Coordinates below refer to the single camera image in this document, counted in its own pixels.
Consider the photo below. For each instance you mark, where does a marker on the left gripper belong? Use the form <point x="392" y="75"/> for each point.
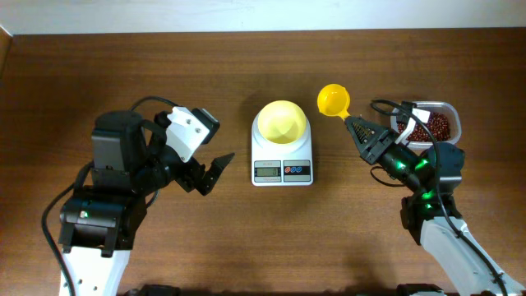
<point x="188" y="178"/>

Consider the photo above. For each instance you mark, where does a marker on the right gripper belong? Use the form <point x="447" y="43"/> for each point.
<point x="385" y="137"/>

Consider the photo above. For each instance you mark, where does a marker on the yellow measuring scoop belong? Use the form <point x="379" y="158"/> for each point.
<point x="333" y="101"/>

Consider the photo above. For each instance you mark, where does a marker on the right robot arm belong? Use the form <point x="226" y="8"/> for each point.
<point x="430" y="213"/>

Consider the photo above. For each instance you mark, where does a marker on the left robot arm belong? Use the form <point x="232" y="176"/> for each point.
<point x="133" y="158"/>

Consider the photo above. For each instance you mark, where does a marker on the white digital kitchen scale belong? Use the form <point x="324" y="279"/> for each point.
<point x="281" y="164"/>

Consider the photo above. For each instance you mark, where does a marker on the yellow plastic bowl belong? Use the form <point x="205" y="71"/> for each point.
<point x="281" y="122"/>

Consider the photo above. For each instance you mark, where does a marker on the red adzuki beans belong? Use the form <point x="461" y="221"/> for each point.
<point x="438" y="125"/>

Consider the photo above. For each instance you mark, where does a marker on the clear plastic container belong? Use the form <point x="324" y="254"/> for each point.
<point x="438" y="107"/>

